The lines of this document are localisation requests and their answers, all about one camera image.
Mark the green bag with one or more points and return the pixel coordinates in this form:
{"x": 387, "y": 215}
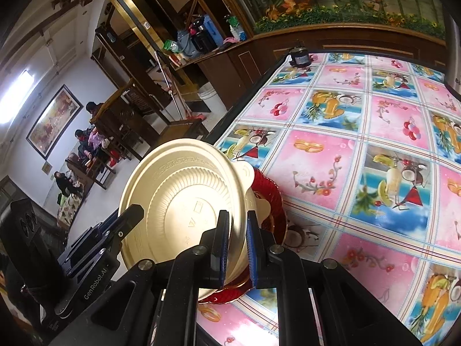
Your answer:
{"x": 170, "y": 46}

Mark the framed wall painting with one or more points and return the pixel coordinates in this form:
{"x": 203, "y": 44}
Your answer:
{"x": 54, "y": 122}

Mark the large red glass plate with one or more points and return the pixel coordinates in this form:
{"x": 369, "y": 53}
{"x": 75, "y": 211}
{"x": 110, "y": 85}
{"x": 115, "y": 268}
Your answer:
{"x": 268, "y": 183}

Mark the white bucket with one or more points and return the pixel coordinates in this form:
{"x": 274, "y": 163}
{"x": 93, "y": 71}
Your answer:
{"x": 207, "y": 93}

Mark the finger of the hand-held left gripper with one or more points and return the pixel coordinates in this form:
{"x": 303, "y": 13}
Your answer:
{"x": 131, "y": 220}
{"x": 93, "y": 241}

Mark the artificial flower display case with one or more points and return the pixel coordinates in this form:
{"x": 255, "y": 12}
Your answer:
{"x": 342, "y": 0}

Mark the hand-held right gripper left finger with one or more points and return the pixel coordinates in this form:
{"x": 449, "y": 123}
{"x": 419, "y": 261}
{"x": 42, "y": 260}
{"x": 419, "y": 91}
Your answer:
{"x": 223, "y": 248}

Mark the black thermos jug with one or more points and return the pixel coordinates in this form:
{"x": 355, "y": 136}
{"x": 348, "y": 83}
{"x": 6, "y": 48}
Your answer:
{"x": 203, "y": 38}

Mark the wooden dining table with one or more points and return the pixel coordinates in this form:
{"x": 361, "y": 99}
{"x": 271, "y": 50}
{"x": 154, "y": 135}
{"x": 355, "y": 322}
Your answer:
{"x": 90, "y": 171}

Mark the stainless steel thermos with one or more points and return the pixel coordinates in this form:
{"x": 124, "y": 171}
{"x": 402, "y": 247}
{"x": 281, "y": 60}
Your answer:
{"x": 454, "y": 61}

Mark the wooden counter cabinet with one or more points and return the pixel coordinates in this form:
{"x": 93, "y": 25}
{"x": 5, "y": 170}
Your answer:
{"x": 252, "y": 65}

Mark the blue jug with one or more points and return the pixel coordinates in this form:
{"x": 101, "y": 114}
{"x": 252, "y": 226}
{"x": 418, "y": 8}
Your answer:
{"x": 214, "y": 29}

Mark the small black motor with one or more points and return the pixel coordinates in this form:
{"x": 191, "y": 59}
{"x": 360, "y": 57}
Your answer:
{"x": 300, "y": 57}

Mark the green label bottle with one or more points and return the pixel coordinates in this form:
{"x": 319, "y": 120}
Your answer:
{"x": 236, "y": 29}

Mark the pink cloth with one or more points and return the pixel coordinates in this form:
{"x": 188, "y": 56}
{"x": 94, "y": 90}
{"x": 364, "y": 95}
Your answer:
{"x": 230, "y": 40}

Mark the grey kettle jug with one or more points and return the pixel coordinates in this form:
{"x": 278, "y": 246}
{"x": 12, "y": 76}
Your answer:
{"x": 185, "y": 45}

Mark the wooden chair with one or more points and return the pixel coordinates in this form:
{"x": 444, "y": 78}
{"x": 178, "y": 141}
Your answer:
{"x": 183, "y": 128}

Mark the fluorescent ceiling light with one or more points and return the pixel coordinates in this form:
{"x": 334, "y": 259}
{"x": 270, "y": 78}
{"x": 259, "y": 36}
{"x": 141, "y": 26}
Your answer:
{"x": 16, "y": 92}

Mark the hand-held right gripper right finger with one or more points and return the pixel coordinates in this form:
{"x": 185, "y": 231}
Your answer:
{"x": 252, "y": 248}

